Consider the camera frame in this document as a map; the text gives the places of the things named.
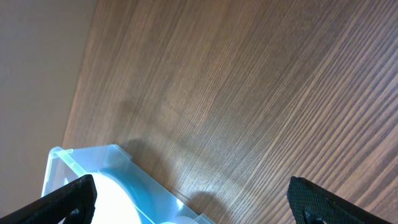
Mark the cream large bowl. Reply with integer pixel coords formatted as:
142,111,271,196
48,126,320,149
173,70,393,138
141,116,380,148
58,172,144,224

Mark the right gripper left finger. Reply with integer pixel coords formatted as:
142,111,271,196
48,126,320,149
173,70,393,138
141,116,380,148
1,174,97,224

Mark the clear plastic storage container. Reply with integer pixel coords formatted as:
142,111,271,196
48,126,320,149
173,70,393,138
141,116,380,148
41,144,213,224

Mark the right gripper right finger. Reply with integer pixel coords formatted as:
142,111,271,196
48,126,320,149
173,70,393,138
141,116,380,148
287,176,388,224

